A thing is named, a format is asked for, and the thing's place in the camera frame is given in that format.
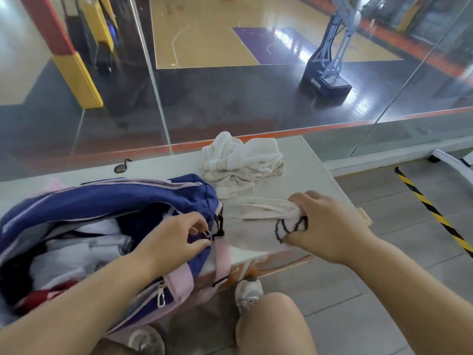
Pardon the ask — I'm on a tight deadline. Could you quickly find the person's right hand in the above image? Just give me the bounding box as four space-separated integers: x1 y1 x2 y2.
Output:
282 191 378 265

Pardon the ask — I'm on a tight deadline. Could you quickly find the person's left hand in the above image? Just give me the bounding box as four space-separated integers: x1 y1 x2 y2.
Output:
135 212 212 280

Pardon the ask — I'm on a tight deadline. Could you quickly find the white sock with black pattern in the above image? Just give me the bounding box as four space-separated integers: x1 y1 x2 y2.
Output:
236 197 309 245

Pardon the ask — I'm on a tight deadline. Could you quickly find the blue and pink duffel bag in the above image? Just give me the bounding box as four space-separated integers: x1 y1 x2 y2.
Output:
0 174 231 338

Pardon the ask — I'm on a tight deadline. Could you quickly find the person's right forearm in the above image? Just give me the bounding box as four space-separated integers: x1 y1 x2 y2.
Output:
347 237 473 355

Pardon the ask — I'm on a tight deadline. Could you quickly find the person's left forearm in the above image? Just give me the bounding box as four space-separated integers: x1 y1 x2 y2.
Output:
0 250 159 355

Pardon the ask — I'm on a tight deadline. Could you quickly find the person's white right shoe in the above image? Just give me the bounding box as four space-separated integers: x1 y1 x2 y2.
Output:
234 276 264 315

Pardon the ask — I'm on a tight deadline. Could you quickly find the person's white shoe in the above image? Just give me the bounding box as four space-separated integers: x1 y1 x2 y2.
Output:
127 325 166 355
234 276 264 315

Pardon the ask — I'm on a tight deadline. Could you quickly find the person's right leg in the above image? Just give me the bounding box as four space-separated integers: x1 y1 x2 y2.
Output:
235 292 319 355

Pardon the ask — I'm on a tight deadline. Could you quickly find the person's leg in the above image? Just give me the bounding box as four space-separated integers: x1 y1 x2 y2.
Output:
90 337 141 355
235 292 319 355

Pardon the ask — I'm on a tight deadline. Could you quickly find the crumpled white towel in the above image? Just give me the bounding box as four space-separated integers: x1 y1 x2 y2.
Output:
201 131 286 200

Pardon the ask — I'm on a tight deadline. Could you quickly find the person's white left shoe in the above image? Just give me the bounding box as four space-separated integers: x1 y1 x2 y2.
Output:
127 325 166 355

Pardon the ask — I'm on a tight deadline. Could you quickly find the white clothing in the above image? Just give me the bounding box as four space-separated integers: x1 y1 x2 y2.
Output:
29 217 134 289

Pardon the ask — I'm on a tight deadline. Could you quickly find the person's left leg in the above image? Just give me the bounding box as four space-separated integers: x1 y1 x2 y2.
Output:
90 337 141 355

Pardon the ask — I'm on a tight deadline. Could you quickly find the red and white garment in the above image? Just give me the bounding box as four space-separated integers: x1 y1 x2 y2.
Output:
14 279 79 313

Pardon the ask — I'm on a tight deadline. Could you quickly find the basketball hoop stand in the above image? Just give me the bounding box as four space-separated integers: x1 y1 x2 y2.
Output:
299 0 363 105

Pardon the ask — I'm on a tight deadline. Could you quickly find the red and yellow padded pillar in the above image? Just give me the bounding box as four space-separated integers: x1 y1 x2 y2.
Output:
18 0 104 110

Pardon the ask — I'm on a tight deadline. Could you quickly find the white tube frame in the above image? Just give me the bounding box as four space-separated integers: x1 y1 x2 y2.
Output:
428 149 473 178

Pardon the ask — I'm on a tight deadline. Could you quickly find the yellow wall pad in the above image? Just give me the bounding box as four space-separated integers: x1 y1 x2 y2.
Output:
396 3 422 34

